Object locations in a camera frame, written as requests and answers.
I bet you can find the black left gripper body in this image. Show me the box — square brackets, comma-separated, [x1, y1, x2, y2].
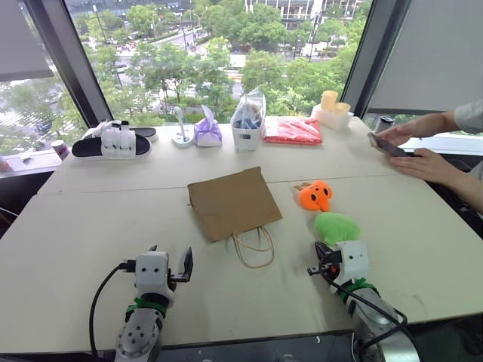
[166, 268, 189, 293]

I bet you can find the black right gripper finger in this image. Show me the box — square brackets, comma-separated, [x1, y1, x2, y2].
[314, 241, 334, 262]

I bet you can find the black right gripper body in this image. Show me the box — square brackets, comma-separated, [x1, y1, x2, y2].
[318, 250, 343, 281]

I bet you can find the dark smartphone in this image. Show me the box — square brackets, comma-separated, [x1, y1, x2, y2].
[367, 131, 417, 159]

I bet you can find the brown paper bag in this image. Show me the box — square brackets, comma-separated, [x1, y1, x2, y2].
[186, 166, 285, 270]

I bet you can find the red plastic packet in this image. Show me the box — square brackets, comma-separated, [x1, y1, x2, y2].
[263, 116, 324, 146]

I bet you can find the purple tissue pack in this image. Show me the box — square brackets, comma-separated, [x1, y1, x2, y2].
[192, 104, 223, 149]

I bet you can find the clear plastic bag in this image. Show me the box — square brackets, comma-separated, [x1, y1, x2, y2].
[231, 87, 267, 131]

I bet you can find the person's left hand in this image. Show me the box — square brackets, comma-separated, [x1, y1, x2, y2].
[388, 147, 453, 186]

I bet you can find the person's right hand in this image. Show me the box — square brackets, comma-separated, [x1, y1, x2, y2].
[371, 120, 419, 151]

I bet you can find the green plush toy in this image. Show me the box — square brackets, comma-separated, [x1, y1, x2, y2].
[314, 211, 361, 248]

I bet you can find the orange plush toy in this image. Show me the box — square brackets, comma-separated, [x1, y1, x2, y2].
[291, 179, 335, 213]

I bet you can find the black and white slipper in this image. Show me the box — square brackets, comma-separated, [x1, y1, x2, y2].
[71, 126, 153, 162]
[82, 119, 159, 143]

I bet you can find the white desk stand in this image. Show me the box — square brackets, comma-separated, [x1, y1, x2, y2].
[171, 106, 195, 149]

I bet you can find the white cup holder tray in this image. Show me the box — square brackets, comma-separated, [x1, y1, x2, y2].
[310, 103, 355, 133]

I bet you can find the white storage basket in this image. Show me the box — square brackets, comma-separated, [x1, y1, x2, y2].
[229, 117, 267, 152]

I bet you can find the small pink labelled jar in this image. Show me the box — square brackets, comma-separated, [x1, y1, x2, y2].
[50, 140, 72, 162]

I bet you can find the grey shirt sleeve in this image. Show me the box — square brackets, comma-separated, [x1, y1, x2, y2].
[453, 99, 483, 136]

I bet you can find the grey roller blind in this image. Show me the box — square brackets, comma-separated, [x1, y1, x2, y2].
[0, 0, 54, 83]
[367, 0, 483, 115]

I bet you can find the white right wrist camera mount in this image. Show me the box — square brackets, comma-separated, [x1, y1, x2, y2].
[333, 241, 371, 283]

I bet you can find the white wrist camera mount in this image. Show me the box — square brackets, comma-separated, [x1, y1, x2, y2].
[134, 251, 171, 299]
[333, 241, 371, 283]

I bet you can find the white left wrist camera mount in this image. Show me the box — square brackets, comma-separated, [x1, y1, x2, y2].
[134, 251, 171, 299]

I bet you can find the green right wrist strap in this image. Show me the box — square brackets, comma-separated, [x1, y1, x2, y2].
[338, 278, 379, 302]

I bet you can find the green wrist strap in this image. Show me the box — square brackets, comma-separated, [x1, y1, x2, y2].
[125, 296, 168, 317]
[338, 278, 379, 302]

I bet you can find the green left wrist strap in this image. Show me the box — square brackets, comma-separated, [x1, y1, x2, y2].
[125, 296, 168, 317]

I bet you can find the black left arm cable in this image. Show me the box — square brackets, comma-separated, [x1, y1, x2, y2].
[88, 260, 137, 357]

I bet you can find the black window frame post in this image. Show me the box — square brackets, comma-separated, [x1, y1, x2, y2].
[21, 0, 115, 130]
[340, 0, 404, 118]

